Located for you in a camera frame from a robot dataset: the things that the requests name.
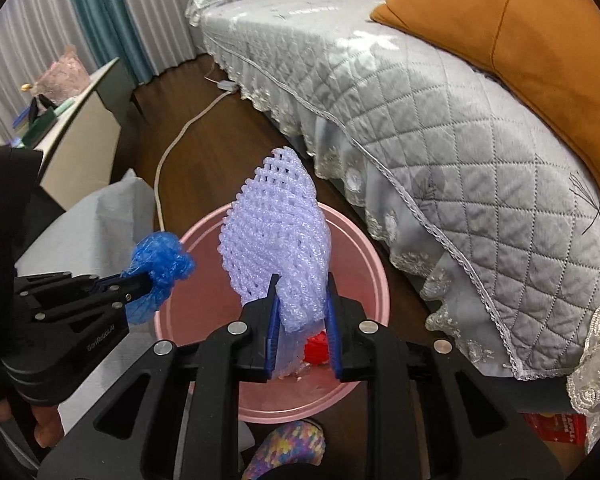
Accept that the person's left hand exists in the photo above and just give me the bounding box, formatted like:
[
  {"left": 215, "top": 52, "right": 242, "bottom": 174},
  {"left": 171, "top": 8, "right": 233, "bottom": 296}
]
[{"left": 0, "top": 402, "right": 62, "bottom": 447}]

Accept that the pink lace basket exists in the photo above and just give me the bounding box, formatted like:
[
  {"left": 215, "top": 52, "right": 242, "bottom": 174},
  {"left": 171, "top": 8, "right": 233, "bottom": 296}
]
[{"left": 33, "top": 44, "right": 91, "bottom": 101}]

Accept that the grey curtain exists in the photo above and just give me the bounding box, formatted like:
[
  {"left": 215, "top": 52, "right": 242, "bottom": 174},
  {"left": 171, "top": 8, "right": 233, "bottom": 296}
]
[
  {"left": 0, "top": 0, "right": 100, "bottom": 128},
  {"left": 111, "top": 0, "right": 292, "bottom": 75}
]

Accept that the grey quilted sofa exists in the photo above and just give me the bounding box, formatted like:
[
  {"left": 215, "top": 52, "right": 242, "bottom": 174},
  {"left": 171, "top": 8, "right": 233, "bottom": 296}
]
[{"left": 184, "top": 0, "right": 600, "bottom": 454}]

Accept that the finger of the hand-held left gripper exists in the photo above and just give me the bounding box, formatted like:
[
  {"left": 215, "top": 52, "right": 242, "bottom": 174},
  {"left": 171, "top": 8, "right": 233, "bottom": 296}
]
[
  {"left": 21, "top": 286, "right": 154, "bottom": 325},
  {"left": 14, "top": 269, "right": 154, "bottom": 307}
]

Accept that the grey table cloth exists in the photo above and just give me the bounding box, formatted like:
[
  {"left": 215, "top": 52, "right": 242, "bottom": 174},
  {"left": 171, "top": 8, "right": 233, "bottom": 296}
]
[{"left": 14, "top": 168, "right": 257, "bottom": 452}]

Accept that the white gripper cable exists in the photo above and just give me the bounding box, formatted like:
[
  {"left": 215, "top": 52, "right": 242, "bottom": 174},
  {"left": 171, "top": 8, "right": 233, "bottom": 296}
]
[{"left": 0, "top": 417, "right": 38, "bottom": 472}]

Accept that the red cardboard box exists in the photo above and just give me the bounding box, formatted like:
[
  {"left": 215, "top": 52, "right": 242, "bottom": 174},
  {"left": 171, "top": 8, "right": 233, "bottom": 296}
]
[{"left": 523, "top": 411, "right": 587, "bottom": 445}]

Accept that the teal curtain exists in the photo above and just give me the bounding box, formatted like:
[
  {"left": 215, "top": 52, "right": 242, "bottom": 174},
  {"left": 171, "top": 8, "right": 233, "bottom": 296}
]
[{"left": 61, "top": 0, "right": 154, "bottom": 84}]

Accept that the blue plastic bag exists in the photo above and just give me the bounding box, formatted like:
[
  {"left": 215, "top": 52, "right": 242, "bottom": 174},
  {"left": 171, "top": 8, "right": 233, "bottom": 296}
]
[{"left": 120, "top": 232, "right": 199, "bottom": 326}]

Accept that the black bowl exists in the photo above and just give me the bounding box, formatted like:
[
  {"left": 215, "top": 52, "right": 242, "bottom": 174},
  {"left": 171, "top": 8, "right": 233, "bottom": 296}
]
[{"left": 29, "top": 94, "right": 57, "bottom": 123}]

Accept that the colourful knitted slipper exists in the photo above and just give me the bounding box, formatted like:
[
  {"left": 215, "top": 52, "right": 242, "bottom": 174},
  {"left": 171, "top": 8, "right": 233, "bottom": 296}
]
[{"left": 242, "top": 419, "right": 327, "bottom": 480}]

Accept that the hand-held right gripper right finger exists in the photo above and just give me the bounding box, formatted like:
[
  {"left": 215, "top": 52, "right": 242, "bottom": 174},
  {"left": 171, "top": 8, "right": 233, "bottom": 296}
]
[{"left": 325, "top": 272, "right": 564, "bottom": 480}]

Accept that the white power strip cable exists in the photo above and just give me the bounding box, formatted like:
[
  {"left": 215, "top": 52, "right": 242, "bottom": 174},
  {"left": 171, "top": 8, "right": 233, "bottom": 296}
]
[{"left": 153, "top": 61, "right": 239, "bottom": 235}]

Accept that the orange sofa cushion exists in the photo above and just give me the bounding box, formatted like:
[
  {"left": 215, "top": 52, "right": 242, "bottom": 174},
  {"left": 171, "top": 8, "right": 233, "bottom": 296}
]
[{"left": 369, "top": 0, "right": 600, "bottom": 242}]

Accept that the pink plastic bin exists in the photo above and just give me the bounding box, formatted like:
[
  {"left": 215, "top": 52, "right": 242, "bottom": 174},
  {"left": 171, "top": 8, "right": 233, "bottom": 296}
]
[{"left": 153, "top": 202, "right": 391, "bottom": 424}]

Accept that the red wrapper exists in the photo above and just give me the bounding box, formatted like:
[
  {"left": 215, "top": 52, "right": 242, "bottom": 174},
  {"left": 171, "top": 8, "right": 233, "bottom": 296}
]
[{"left": 303, "top": 332, "right": 330, "bottom": 366}]

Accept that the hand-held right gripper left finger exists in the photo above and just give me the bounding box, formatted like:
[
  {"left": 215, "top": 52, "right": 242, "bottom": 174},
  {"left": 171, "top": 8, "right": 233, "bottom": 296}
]
[{"left": 39, "top": 273, "right": 281, "bottom": 480}]

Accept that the purple foam net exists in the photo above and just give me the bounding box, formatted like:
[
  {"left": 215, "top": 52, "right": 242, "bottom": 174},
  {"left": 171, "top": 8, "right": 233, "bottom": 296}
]
[{"left": 218, "top": 145, "right": 332, "bottom": 382}]

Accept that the white marble coffee table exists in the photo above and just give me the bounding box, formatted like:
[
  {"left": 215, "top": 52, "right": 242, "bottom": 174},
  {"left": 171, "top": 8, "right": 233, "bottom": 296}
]
[{"left": 9, "top": 55, "right": 147, "bottom": 212}]

